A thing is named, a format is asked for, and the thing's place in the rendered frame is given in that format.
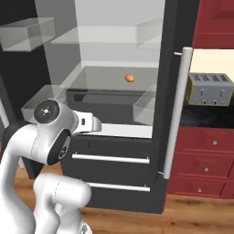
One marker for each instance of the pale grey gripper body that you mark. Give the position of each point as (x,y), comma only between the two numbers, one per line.
(96,124)

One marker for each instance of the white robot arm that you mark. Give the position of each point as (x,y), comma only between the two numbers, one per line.
(21,158)

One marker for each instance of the black fridge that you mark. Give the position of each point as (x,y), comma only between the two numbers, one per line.
(106,143)

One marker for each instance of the black fridge drawer front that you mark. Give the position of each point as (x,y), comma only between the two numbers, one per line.
(115,146)
(122,199)

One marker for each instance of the glass fridge shelf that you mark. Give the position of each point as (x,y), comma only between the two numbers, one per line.
(103,35)
(103,77)

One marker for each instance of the clear door bin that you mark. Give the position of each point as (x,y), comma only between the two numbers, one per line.
(45,93)
(150,33)
(27,33)
(146,106)

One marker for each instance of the orange round fruit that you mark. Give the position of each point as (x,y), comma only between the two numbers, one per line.
(129,78)

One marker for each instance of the red drawer front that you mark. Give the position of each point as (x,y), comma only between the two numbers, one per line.
(192,166)
(186,187)
(198,138)

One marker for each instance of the silver four-slot toaster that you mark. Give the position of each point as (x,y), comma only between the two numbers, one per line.
(208,90)

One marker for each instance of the small silver drawer knob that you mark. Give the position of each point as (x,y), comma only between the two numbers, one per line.
(199,190)
(206,169)
(214,142)

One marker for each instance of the red wall cupboard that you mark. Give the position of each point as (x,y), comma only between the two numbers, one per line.
(214,23)

